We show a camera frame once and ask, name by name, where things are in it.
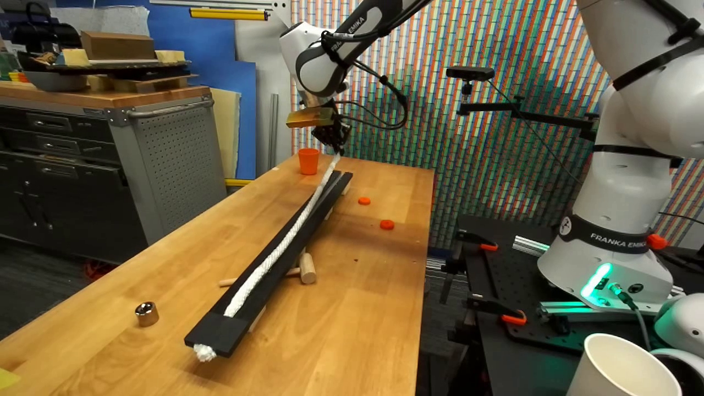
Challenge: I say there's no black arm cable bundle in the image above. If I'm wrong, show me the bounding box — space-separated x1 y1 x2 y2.
319 0 436 134

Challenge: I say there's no orange plastic cup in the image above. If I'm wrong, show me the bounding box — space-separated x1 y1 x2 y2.
294 148 324 178

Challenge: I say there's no cream foam support block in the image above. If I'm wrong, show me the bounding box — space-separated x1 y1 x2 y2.
189 340 219 365

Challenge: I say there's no small wooden mallet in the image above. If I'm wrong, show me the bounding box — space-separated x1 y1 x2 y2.
217 248 319 291

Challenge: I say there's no gold wrist camera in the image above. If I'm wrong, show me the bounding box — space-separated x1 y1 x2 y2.
283 105 330 132

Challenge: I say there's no white paper cup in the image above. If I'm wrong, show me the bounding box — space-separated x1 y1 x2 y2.
562 333 683 396

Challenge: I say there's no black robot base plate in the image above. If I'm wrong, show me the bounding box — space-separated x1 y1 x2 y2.
450 211 704 396

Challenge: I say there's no small metal socket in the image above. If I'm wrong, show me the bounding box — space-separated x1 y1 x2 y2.
131 300 163 329

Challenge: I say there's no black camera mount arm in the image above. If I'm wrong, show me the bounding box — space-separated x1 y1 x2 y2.
445 64 601 143

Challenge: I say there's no blue board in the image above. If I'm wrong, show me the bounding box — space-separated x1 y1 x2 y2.
142 0 262 183

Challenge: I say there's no cream foam piece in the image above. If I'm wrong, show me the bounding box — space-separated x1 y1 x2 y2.
154 49 186 68
60 46 95 71

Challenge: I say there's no grey perforated metal cabinet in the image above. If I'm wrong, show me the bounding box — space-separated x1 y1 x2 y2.
0 84 230 267

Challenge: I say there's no white rounded device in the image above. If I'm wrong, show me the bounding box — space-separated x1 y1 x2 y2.
651 291 704 359

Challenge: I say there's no long black grooved rail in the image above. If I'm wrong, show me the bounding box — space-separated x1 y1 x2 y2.
182 169 357 360

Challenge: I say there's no white thick rope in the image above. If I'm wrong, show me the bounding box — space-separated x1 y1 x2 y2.
221 150 342 321

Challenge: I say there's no wooden box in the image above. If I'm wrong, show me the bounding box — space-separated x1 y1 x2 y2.
76 29 161 64

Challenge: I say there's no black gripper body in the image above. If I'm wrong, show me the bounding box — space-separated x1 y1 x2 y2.
309 119 354 150

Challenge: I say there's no yellow bar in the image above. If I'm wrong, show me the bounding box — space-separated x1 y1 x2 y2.
186 4 271 24

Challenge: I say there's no black orange bar clamp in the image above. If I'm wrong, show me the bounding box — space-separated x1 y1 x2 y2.
465 291 529 329
450 227 501 257

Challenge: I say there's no black flat tray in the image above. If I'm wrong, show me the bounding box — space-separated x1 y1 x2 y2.
22 60 197 94

